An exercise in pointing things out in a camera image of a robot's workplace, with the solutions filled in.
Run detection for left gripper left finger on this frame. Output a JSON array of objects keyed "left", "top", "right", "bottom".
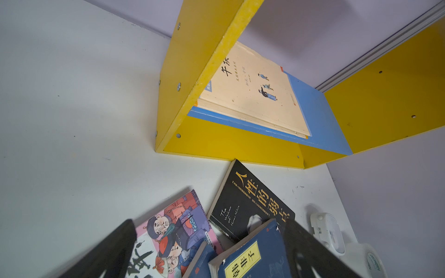
[{"left": 60, "top": 219, "right": 137, "bottom": 278}]

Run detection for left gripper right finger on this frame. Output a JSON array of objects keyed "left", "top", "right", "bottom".
[{"left": 283, "top": 220, "right": 359, "bottom": 278}]

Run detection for dark blue book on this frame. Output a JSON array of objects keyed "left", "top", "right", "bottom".
[
  {"left": 208, "top": 218, "right": 292, "bottom": 278},
  {"left": 182, "top": 242, "right": 217, "bottom": 278}
]

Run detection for cream book blue edge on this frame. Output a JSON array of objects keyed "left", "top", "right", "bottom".
[{"left": 195, "top": 42, "right": 311, "bottom": 139}]

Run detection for white tape roll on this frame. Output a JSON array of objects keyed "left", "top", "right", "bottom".
[{"left": 340, "top": 243, "right": 388, "bottom": 278}]

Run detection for pink children's book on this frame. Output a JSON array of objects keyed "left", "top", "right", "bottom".
[{"left": 125, "top": 190, "right": 224, "bottom": 278}]

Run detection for black book gold lettering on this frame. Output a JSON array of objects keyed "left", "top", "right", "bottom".
[{"left": 207, "top": 159, "right": 296, "bottom": 243}]

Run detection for dark blue bottom book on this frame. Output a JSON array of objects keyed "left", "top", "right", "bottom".
[{"left": 182, "top": 242, "right": 217, "bottom": 278}]

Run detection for yellow shelf pink blue boards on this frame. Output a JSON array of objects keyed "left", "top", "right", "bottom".
[{"left": 155, "top": 1, "right": 445, "bottom": 169}]

